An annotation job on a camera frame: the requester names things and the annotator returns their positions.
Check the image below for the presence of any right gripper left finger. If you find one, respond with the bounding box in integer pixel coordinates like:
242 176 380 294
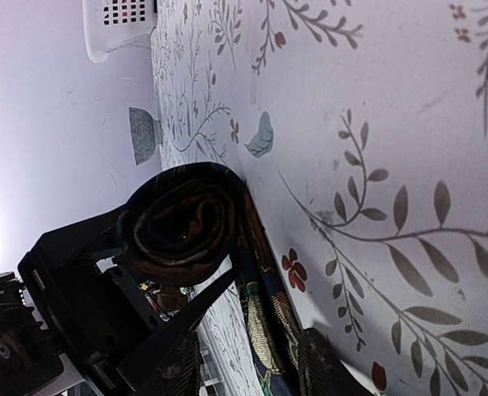
131 331 201 395

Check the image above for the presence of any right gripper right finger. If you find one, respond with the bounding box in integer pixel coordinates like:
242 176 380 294
297 328 372 396

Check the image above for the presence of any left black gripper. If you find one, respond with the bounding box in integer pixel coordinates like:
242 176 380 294
18 206 236 392

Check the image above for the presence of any brown green patterned tie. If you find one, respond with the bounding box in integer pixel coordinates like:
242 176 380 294
116 162 302 395

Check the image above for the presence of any grey speckled bowl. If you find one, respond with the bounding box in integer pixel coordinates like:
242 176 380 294
129 107 163 166

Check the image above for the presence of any floral patterned table mat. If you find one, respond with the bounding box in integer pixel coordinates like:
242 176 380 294
151 1 488 395

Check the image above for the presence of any white plastic mesh basket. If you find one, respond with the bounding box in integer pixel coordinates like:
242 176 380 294
82 0 158 64

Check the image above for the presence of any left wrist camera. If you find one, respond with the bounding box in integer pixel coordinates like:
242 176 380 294
0 272 83 395

